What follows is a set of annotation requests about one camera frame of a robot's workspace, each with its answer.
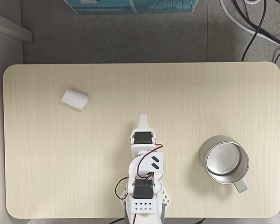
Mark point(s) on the blue printed box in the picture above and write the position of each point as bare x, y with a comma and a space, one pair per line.
130, 6

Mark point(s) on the grey shelf ledge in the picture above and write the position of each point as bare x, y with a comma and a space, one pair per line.
11, 26

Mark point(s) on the white lattice base plate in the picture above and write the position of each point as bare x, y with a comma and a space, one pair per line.
166, 198

